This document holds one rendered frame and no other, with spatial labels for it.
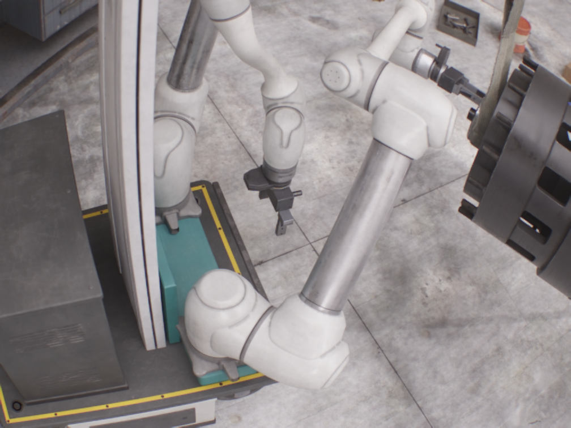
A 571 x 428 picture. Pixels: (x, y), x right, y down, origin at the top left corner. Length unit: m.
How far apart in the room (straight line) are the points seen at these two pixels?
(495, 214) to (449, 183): 1.17
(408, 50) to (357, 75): 0.59
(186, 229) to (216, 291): 0.45
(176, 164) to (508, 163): 0.86
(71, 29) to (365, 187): 1.91
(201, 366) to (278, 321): 0.29
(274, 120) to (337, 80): 0.38
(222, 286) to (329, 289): 0.23
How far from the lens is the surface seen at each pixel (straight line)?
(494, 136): 1.64
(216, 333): 1.57
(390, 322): 2.38
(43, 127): 1.69
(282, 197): 1.94
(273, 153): 1.83
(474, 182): 1.64
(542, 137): 1.59
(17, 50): 3.04
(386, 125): 1.46
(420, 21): 1.97
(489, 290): 2.58
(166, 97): 1.92
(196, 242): 1.95
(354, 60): 1.47
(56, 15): 2.77
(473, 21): 3.95
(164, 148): 1.80
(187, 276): 1.89
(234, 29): 1.56
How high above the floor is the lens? 2.02
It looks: 52 degrees down
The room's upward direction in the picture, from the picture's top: 9 degrees clockwise
